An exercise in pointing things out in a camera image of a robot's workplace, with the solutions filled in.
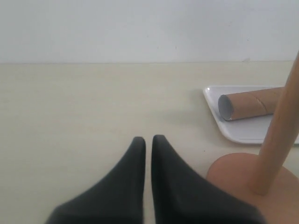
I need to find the white rectangular tray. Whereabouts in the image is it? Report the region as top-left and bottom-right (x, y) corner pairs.
(202, 85), (299, 145)

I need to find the brown cardboard tube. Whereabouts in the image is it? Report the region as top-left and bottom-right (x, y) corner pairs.
(218, 87), (283, 121)

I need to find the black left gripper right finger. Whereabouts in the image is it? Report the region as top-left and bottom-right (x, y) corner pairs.
(151, 135), (266, 224)

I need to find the wooden paper towel holder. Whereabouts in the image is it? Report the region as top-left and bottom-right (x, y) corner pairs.
(206, 59), (299, 224)

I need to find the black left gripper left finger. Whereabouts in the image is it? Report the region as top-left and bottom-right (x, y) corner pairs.
(46, 137), (146, 224)

